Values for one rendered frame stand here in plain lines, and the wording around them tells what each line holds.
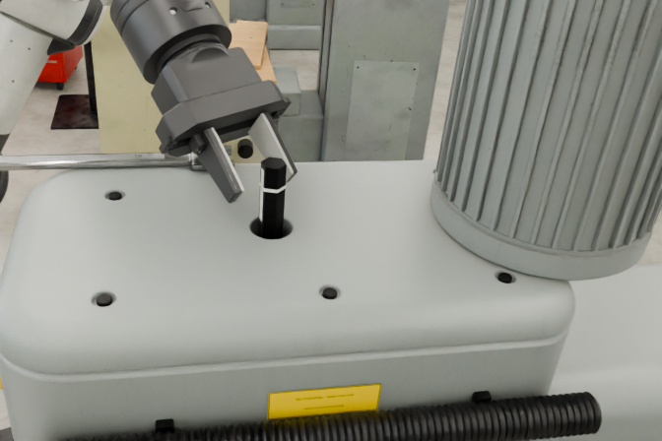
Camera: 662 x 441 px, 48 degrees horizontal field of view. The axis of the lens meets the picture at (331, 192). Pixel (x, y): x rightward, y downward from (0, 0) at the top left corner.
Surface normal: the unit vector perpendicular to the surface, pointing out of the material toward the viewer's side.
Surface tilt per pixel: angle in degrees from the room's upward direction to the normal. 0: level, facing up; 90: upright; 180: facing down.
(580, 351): 0
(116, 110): 90
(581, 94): 90
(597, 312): 0
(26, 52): 87
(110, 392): 90
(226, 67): 34
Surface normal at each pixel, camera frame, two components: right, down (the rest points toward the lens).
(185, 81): 0.45, -0.46
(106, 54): 0.18, 0.53
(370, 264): 0.08, -0.85
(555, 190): -0.25, 0.49
